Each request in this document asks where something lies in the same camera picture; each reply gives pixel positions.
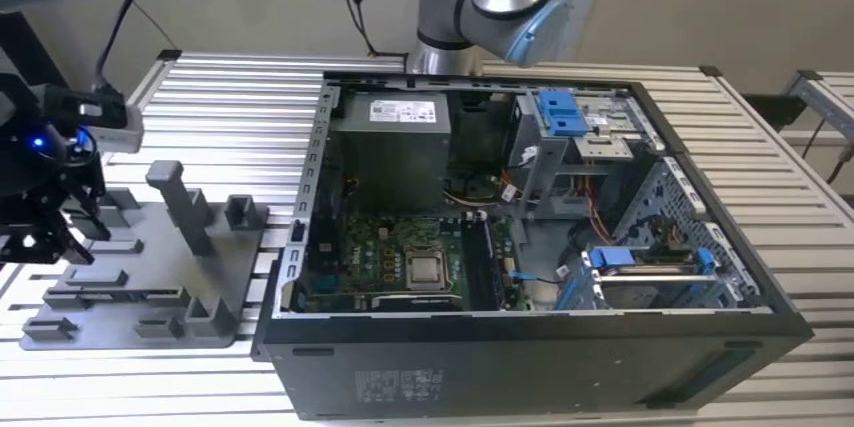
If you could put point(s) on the black PC case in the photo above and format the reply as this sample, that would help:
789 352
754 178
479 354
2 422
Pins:
467 372

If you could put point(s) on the black chair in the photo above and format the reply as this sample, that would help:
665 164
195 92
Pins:
774 109

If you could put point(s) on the grey power supply unit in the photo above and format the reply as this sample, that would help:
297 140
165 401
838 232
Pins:
394 167

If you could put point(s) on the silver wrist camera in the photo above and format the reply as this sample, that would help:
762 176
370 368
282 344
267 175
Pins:
120 134

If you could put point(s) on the hard disk in blue carrier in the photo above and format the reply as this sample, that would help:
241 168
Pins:
610 257

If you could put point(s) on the metal drive cage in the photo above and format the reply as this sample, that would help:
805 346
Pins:
604 149

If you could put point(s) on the silver CPU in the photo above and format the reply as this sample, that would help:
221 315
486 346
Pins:
426 272

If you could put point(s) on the metal slat side table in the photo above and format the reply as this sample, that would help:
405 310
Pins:
828 97

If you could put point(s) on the green motherboard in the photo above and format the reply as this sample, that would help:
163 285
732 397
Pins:
374 247

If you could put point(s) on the black desk frame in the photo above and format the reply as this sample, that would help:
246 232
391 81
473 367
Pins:
30 47

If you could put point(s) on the grey parts rack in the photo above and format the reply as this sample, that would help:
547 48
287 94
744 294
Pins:
154 267

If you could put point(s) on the black graphics card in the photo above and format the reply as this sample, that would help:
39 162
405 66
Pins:
414 302

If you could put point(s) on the black CPU socket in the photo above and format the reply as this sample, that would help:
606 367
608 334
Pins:
423 249

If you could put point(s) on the blue drive bay latch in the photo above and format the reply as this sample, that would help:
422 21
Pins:
557 107

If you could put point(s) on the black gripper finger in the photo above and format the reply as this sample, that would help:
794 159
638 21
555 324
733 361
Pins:
87 197
40 232

